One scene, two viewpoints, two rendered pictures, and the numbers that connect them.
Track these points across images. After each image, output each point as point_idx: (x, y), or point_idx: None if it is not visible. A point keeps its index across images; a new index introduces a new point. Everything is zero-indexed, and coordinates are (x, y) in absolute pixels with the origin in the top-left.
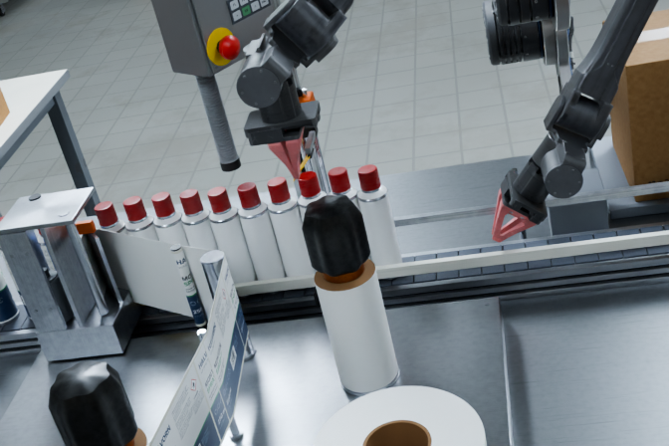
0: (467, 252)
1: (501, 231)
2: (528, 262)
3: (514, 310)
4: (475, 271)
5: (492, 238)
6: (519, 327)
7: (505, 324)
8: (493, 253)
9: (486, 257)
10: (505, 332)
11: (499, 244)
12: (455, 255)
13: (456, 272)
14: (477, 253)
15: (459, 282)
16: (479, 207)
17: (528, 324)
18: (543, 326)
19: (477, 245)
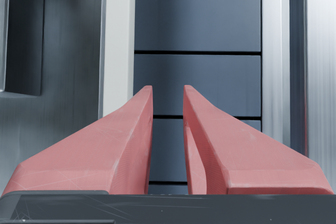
0: (243, 15)
1: (184, 124)
2: (150, 184)
3: (74, 124)
4: (138, 34)
5: (145, 85)
6: (12, 129)
7: (29, 101)
8: (116, 85)
9: (104, 61)
10: (2, 99)
11: (269, 109)
12: None
13: None
14: (230, 43)
15: None
16: (323, 30)
17: (18, 149)
18: (4, 179)
19: (278, 46)
